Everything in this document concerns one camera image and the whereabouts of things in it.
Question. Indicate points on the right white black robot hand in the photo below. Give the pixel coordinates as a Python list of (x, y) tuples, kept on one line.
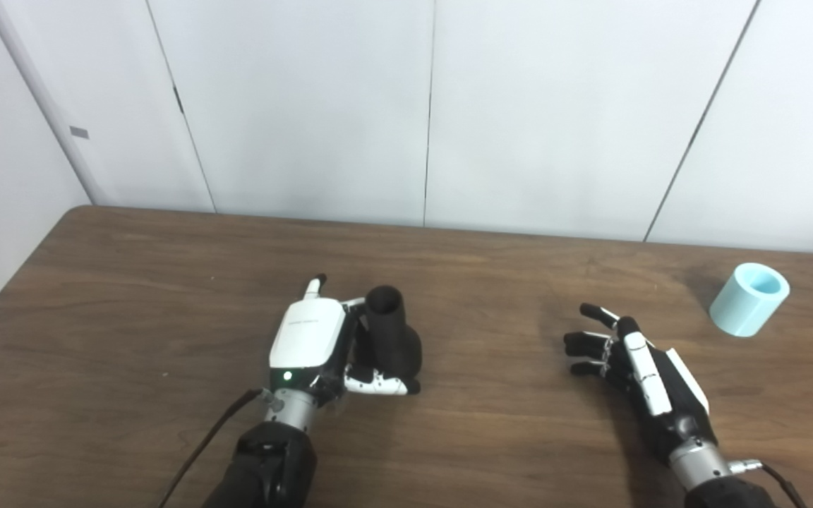
[(675, 402)]

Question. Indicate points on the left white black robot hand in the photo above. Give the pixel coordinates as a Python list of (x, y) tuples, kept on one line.
[(304, 335)]

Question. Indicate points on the black funnel-shaped nozzle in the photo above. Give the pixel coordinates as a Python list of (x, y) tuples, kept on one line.
[(392, 339)]

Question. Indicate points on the black wall panel hinge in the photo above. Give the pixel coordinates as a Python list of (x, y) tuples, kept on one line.
[(178, 100)]

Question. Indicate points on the small grey wall tag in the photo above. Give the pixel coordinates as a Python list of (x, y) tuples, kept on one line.
[(79, 132)]

